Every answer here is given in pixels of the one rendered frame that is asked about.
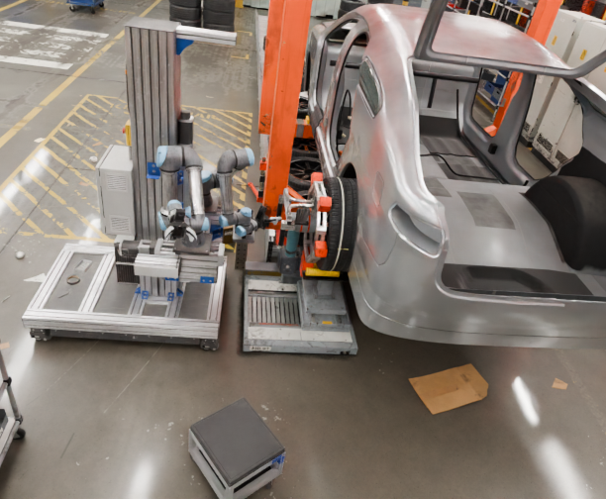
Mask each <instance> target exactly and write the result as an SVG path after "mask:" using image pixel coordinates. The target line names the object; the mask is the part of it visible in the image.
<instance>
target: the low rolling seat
mask: <svg viewBox="0 0 606 499"><path fill-rule="evenodd" d="M189 452H190V458H191V459H192V460H193V461H194V462H195V463H197V465H198V466H199V468H200V469H201V471H202V473H203V474H204V476H205V477H206V479H207V480H208V482H209V483H210V485H211V486H212V488H213V490H214V491H215V493H216V494H217V496H218V497H219V499H245V498H247V497H248V496H250V495H251V494H253V493H254V492H256V491H257V490H258V489H259V488H261V487H262V486H264V485H265V484H266V486H265V488H266V489H270V487H271V485H272V480H273V479H274V478H276V477H277V476H279V475H280V474H281V473H282V468H283V463H284V459H285V454H286V452H285V447H284V446H283V444H282V443H281V442H280V441H279V439H278V438H277V437H276V436H275V434H274V433H273V432H272V431H271V429H270V428H269V427H268V426H267V424H266V423H265V422H264V421H263V419H262V418H261V417H260V416H259V414H258V413H257V412H256V411H255V409H254V408H253V407H252V405H251V404H250V403H249V402H248V400H247V399H246V398H245V397H243V398H241V399H239V400H237V401H235V402H234V403H232V404H230V405H228V406H226V407H224V408H222V409H220V410H218V411H217V412H215V413H213V414H211V415H209V416H207V417H205V418H203V419H201V420H200V421H198V422H196V423H194V424H192V425H191V426H190V429H189Z"/></svg>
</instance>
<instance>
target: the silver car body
mask: <svg viewBox="0 0 606 499"><path fill-rule="evenodd" d="M449 1H450V0H434V1H433V3H432V5H431V7H430V9H425V8H418V7H411V6H403V5H395V4H370V5H363V6H360V7H358V8H356V9H354V10H352V11H350V12H348V13H347V14H345V15H344V16H343V17H341V18H340V19H338V20H337V21H336V22H324V23H321V24H322V25H319V24H318V25H315V26H314V27H313V28H312V30H311V34H310V39H309V45H308V49H307V54H306V62H305V75H304V87H303V91H304V92H307V95H308V109H307V113H308V117H309V121H310V114H311V112H312V111H314V107H315V105H316V104H317V103H318V104H319V106H320V108H321V109H322V110H323V111H324V116H323V119H322V120H321V121H320V124H319V127H317V128H316V132H315V143H316V147H317V151H318V155H319V159H320V163H321V169H322V173H323V179H325V178H326V177H327V176H332V177H339V176H340V173H341V171H342V169H343V167H344V165H345V164H346V163H347V162H348V161H350V162H352V163H353V166H354V169H355V172H356V178H357V189H358V211H357V226H356V235H355V242H354V249H353V258H352V262H351V266H350V270H349V273H348V276H349V280H350V284H351V288H352V292H353V298H354V301H355V305H356V309H357V312H358V315H359V318H360V320H361V321H362V322H363V323H364V324H365V325H366V326H368V327H369V328H371V329H373V330H375V331H377V332H379V333H382V334H385V335H389V336H393V337H398V338H403V339H409V340H416V341H423V342H432V343H442V344H455V345H471V346H493V347H518V348H547V349H606V95H605V94H604V93H603V92H602V91H600V90H599V89H598V88H596V87H595V86H594V85H593V84H591V83H590V82H589V81H588V80H586V79H585V78H584V77H583V76H585V75H587V74H588V73H590V72H591V71H593V70H594V69H596V68H597V67H599V66H600V65H602V64H603V63H605V62H606V50H604V51H603V52H601V53H599V54H598V55H596V56H595V57H593V58H592V59H590V60H589V61H587V62H585V63H584V64H582V65H581V66H579V67H576V68H571V67H570V66H569V65H568V64H566V63H565V62H564V61H563V60H562V59H561V58H559V57H558V56H557V55H556V54H555V53H554V52H552V51H551V50H550V49H548V48H547V47H546V46H544V45H543V44H541V43H540V42H538V41H537V40H535V39H533V38H532V37H530V36H528V35H526V34H525V33H523V32H521V31H519V30H518V29H516V28H514V27H512V26H510V25H508V24H506V23H503V22H501V21H498V20H494V19H490V18H484V17H479V16H472V15H466V14H460V13H453V12H446V11H445V10H446V8H447V5H448V3H449ZM351 21H357V23H350V22H351ZM329 39H330V40H341V41H344V42H339V41H330V40H329ZM355 42H361V43H367V44H359V43H355ZM483 68H491V69H499V70H507V71H515V72H523V76H522V79H521V83H520V86H519V89H518V91H517V92H516V93H515V95H514V96H513V98H512V100H511V102H510V104H509V107H508V109H507V112H506V114H505V116H504V118H503V121H502V123H501V125H500V127H499V129H498V131H497V133H496V135H495V136H493V137H492V136H491V135H489V134H488V133H487V132H486V131H485V130H484V129H483V128H482V127H481V126H480V125H479V124H478V123H477V122H476V121H475V120H474V118H473V116H472V110H473V104H474V101H475V97H476V93H477V89H478V85H479V81H480V77H481V73H482V70H483ZM537 75H545V76H553V77H560V78H562V79H563V80H564V82H565V83H567V84H568V85H569V87H570V88H571V90H572V92H573V93H574V95H575V96H576V98H577V100H578V102H579V103H580V105H581V110H582V116H583V120H582V139H583V143H582V147H581V149H580V152H579V154H577V155H576V156H574V157H572V158H571V159H569V160H568V161H566V162H565V163H564V164H563V165H561V166H560V167H559V168H558V169H557V170H556V171H554V172H553V173H551V174H550V175H548V176H546V177H544V178H541V179H535V178H534V177H533V176H532V175H531V174H530V173H529V172H528V171H527V170H526V169H525V168H524V167H523V166H522V165H521V164H519V161H518V159H517V157H516V154H517V145H518V142H519V140H520V137H521V134H522V131H523V128H524V125H525V121H526V118H527V115H528V112H529V108H530V105H531V101H532V97H533V93H534V88H535V84H536V79H537Z"/></svg>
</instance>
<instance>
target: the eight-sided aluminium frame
mask: <svg viewBox="0 0 606 499"><path fill-rule="evenodd" d="M314 190H315V195H316V202H317V211H316V229H315V237H314V243H315V241H318V238H319V235H321V239H320V241H322V242H323V241H324V239H325V235H326V230H327V227H326V219H327V212H323V222H322V226H320V212H318V200H319V198H320V196H325V197H327V195H326V192H325V188H324V183H323V181H314V182H313V184H312V186H311V187H310V189H309V191H308V198H307V200H311V197H313V192H314ZM319 191H321V192H322V195H320V192H319ZM312 238H313V233H309V240H307V233H304V241H303V248H304V251H305V258H306V259H305V261H306V263H316V262H317V261H318V260H319V259H321V258H320V257H315V255H314V243H313V240H312ZM308 247H309V248H310V254H309V253H308Z"/></svg>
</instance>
